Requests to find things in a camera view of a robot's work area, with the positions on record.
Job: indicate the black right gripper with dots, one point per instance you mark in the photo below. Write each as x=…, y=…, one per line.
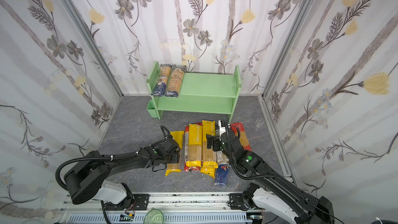
x=218, y=141

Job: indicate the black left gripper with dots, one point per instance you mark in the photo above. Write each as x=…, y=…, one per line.
x=175, y=154

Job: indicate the red spaghetti bag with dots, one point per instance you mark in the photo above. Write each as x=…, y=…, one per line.
x=243, y=138

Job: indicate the blue clear spaghetti bag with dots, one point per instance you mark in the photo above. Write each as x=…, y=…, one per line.
x=162, y=80

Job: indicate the blue brown spaghetti bag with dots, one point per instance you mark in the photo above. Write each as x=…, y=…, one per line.
x=175, y=81

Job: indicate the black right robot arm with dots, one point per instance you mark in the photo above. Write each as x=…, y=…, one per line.
x=269, y=190

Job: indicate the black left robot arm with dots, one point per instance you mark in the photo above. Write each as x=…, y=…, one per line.
x=86, y=178

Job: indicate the green wooden two-tier shelf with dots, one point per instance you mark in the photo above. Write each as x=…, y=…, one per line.
x=201, y=93

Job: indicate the red spaghetti bag under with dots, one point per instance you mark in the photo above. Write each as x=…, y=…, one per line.
x=186, y=143

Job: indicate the clear blue-end spaghetti bag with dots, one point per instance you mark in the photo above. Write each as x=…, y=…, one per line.
x=222, y=172

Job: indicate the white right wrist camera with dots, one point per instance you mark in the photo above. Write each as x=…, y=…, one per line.
x=223, y=131

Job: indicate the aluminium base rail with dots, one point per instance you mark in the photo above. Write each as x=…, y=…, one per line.
x=176, y=208

